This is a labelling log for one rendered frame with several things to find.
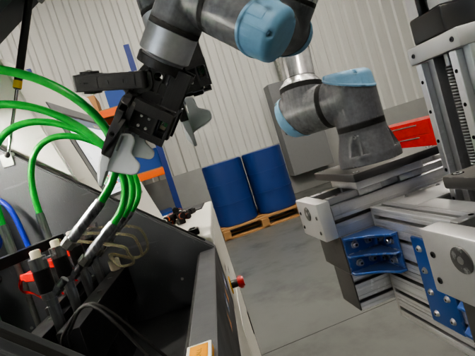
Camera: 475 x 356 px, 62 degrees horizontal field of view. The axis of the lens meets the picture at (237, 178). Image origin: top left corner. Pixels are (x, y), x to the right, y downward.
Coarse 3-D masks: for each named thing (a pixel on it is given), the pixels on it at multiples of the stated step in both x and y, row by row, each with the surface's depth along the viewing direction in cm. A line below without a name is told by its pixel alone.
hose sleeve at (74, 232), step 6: (96, 198) 64; (96, 204) 63; (102, 204) 63; (90, 210) 63; (96, 210) 63; (84, 216) 63; (90, 216) 63; (78, 222) 63; (84, 222) 63; (90, 222) 64; (78, 228) 63; (84, 228) 63; (72, 234) 63; (78, 234) 63; (72, 240) 63
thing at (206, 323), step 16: (208, 256) 90; (208, 272) 78; (208, 288) 68; (192, 304) 64; (208, 304) 61; (224, 304) 73; (192, 320) 57; (208, 320) 55; (224, 320) 64; (192, 336) 52; (208, 336) 50; (224, 336) 57; (224, 352) 51
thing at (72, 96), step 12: (0, 72) 61; (12, 72) 61; (24, 72) 61; (48, 84) 62; (60, 84) 63; (72, 96) 62; (84, 108) 62; (96, 120) 62; (108, 180) 63; (108, 192) 63
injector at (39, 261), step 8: (40, 256) 63; (32, 264) 63; (40, 264) 63; (48, 264) 64; (32, 272) 63; (40, 272) 63; (48, 272) 64; (40, 280) 63; (48, 280) 63; (64, 280) 64; (40, 288) 63; (48, 288) 63; (56, 288) 64; (48, 296) 63; (56, 296) 64; (48, 304) 64; (56, 304) 64; (56, 312) 64; (56, 320) 64; (64, 320) 65; (56, 328) 64
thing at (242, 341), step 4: (236, 316) 95; (236, 320) 92; (240, 328) 97; (240, 332) 93; (240, 336) 88; (240, 340) 84; (244, 340) 96; (240, 344) 81; (244, 344) 92; (240, 348) 79; (244, 348) 88; (240, 352) 77; (244, 352) 84; (248, 352) 97
